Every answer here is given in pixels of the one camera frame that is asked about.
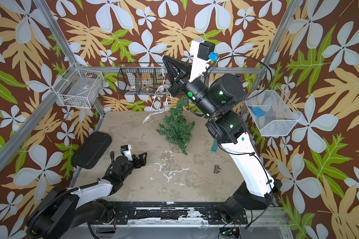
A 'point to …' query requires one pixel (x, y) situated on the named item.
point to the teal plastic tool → (214, 146)
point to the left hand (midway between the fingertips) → (142, 152)
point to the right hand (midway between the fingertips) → (163, 59)
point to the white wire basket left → (80, 87)
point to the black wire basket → (147, 78)
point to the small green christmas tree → (177, 128)
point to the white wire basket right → (273, 113)
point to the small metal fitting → (217, 169)
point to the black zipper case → (91, 150)
